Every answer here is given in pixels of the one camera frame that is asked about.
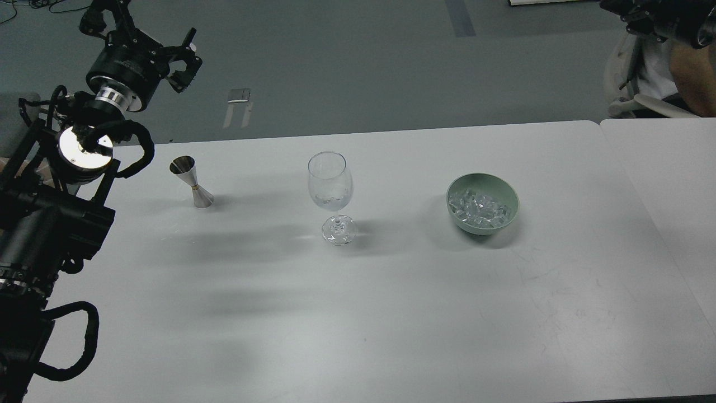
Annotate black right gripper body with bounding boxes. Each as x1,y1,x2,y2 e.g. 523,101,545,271
652,1,706,43

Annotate white office chair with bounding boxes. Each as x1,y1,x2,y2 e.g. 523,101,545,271
603,34,696,118

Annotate clear wine glass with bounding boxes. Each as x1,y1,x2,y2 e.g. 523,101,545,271
308,151,357,246

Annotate black floor cables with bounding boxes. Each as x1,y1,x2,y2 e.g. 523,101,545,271
0,0,90,24

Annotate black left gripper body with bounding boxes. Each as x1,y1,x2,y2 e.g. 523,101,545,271
86,39,168,111

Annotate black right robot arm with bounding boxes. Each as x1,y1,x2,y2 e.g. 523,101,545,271
598,1,715,49

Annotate steel double cocktail jigger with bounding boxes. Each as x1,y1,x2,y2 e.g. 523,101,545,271
169,156,214,209

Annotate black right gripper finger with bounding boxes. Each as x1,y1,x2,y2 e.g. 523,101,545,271
599,1,667,38

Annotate pile of clear ice cubes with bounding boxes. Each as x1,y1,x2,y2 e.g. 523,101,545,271
447,189,511,229

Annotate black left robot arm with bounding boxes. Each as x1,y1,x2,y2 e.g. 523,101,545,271
1,1,202,402

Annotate green bowl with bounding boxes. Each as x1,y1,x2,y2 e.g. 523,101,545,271
445,173,521,236

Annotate white board on floor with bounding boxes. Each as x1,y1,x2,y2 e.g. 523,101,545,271
507,0,600,7

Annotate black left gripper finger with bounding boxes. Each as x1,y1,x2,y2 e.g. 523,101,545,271
163,27,203,93
79,1,140,49

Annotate grey chair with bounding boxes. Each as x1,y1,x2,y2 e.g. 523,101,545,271
1,91,41,158

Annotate silver floor plate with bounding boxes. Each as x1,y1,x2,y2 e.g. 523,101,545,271
226,88,251,104

